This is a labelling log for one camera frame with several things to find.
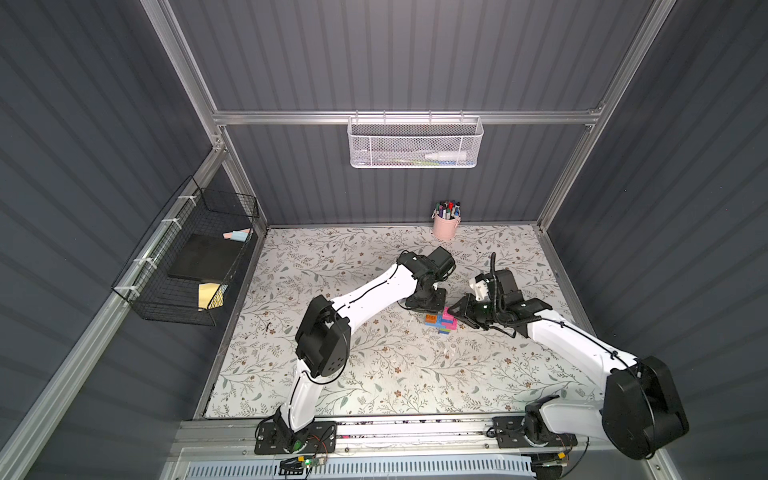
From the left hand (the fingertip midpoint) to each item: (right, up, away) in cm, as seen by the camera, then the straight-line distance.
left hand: (441, 316), depth 82 cm
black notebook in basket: (-61, +17, -9) cm, 63 cm away
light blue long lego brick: (0, -3, +5) cm, 6 cm away
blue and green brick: (+2, -6, +8) cm, 11 cm away
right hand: (+3, 0, +1) cm, 4 cm away
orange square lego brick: (-2, -2, +5) cm, 6 cm away
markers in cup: (+7, +34, +26) cm, 43 cm away
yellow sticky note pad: (-51, +9, -21) cm, 56 cm away
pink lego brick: (+3, -2, +3) cm, 5 cm away
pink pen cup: (+6, +27, +31) cm, 41 cm away
